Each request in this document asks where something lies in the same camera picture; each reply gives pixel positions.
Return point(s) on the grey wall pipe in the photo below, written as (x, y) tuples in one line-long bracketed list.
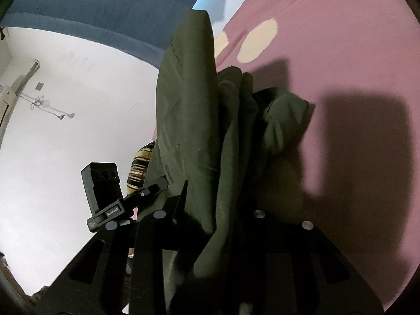
[(28, 75)]

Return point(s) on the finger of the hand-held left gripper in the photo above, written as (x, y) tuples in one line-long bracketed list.
[(151, 188)]

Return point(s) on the pink bed sheet cream spots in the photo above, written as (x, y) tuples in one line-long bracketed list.
[(344, 46)]

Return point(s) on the dark green pants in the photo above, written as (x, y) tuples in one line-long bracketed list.
[(190, 111)]

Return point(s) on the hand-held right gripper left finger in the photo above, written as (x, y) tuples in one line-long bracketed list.
[(179, 210)]

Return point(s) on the blue upholstered headboard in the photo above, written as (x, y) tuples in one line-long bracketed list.
[(98, 10)]

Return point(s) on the grey wall switch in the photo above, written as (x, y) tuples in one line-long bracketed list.
[(39, 86)]

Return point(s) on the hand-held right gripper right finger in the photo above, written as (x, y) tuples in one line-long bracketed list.
[(295, 252)]

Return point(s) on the white door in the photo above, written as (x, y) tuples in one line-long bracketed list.
[(6, 111)]

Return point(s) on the person's left forearm striped sleeve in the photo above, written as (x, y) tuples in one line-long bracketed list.
[(139, 167)]

